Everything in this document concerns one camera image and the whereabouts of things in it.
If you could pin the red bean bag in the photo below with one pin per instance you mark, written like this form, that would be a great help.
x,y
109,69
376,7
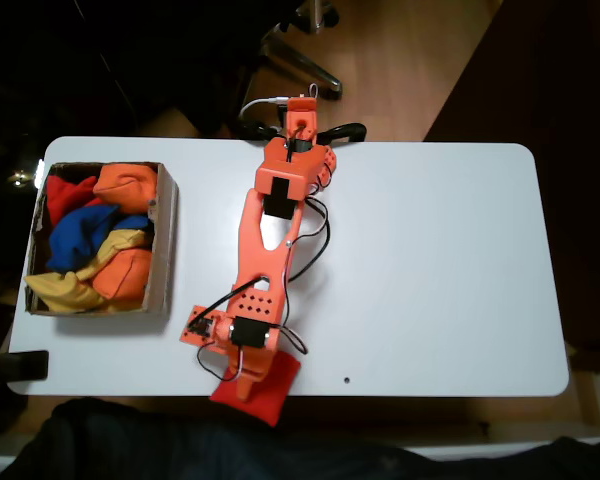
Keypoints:
x,y
275,395
65,197

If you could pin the cardboard box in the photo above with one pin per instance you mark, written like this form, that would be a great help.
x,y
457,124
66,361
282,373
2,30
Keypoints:
x,y
164,250

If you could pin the orange bean bag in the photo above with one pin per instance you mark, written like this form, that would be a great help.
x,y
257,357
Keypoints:
x,y
122,275
125,187

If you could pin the yellow bean bag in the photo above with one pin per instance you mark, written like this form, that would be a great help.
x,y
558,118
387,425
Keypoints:
x,y
115,245
60,295

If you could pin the blue bean bag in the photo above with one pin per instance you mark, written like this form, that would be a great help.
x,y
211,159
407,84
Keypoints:
x,y
80,235

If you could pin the crumpled red bean bag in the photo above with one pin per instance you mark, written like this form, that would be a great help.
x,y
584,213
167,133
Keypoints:
x,y
65,197

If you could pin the person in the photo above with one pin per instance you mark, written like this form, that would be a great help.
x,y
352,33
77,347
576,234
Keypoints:
x,y
180,445

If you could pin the black table-edge clamp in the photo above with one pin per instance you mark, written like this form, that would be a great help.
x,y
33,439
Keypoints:
x,y
25,365

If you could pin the office chair base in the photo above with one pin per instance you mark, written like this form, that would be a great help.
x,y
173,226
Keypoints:
x,y
300,62

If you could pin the orange camera mount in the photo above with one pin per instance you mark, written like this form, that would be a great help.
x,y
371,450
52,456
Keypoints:
x,y
192,337

